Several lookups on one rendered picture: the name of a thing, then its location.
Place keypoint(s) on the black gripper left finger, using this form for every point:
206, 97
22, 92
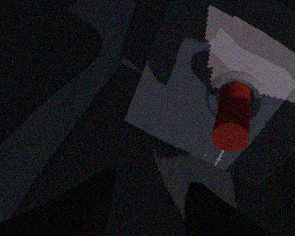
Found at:
82, 211

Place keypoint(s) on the dark red peg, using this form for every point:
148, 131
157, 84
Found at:
232, 123

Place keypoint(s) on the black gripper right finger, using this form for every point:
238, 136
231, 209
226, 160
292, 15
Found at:
209, 215

